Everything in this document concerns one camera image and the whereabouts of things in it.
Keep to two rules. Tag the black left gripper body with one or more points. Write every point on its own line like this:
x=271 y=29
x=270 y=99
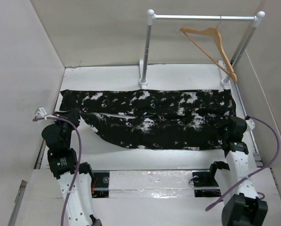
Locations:
x=67 y=128

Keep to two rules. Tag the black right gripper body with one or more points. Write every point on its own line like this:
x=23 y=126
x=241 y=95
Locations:
x=224 y=133

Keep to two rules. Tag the black white patterned trousers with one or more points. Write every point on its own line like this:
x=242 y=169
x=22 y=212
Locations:
x=154 y=119

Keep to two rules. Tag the wooden clothes hanger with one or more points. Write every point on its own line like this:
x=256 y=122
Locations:
x=209 y=41

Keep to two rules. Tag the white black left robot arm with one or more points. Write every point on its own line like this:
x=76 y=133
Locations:
x=74 y=177

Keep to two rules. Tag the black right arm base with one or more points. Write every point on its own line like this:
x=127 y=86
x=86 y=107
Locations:
x=203 y=181

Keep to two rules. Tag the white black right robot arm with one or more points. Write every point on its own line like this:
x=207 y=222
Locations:
x=242 y=205

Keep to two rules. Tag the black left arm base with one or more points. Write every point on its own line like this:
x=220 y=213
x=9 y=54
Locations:
x=99 y=180

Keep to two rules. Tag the silver tape strip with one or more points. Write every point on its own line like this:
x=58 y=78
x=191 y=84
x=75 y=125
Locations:
x=159 y=184

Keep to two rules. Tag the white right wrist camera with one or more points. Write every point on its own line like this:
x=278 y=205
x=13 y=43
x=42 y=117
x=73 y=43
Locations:
x=250 y=125

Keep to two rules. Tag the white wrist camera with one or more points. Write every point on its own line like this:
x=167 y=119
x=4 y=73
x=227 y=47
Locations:
x=41 y=112
x=250 y=125

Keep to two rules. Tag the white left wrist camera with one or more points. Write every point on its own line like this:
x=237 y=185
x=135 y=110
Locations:
x=41 y=112

